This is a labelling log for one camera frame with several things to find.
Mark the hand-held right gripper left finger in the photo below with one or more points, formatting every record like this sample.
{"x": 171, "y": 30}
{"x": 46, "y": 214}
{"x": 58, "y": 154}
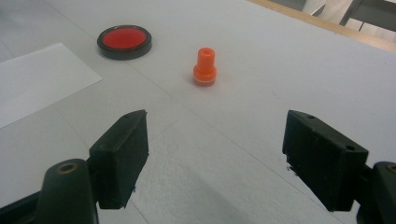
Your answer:
{"x": 120, "y": 161}

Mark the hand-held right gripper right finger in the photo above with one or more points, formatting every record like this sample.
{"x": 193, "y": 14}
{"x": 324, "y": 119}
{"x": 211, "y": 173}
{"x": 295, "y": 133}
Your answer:
{"x": 323, "y": 161}

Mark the round red ink pad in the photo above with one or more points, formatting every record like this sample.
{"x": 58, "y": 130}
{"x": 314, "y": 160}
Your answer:
{"x": 124, "y": 39}

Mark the orange stamp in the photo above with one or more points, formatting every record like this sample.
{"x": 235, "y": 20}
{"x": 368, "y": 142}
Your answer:
{"x": 205, "y": 70}

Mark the white paper sheet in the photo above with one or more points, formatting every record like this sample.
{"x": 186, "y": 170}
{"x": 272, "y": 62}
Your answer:
{"x": 37, "y": 81}

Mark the wooden table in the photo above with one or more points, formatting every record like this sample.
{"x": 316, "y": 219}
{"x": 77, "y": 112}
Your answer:
{"x": 336, "y": 28}

